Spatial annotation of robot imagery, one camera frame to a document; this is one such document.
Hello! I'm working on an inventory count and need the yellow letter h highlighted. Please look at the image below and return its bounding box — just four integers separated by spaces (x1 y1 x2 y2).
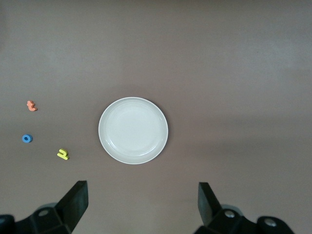
57 148 70 160

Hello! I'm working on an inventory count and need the beige brown plate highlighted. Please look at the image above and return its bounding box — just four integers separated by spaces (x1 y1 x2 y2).
98 97 169 165

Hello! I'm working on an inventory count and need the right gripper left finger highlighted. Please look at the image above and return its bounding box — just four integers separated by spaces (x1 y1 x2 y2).
0 180 88 234

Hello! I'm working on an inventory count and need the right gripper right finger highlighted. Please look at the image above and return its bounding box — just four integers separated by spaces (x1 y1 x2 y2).
195 182 295 234

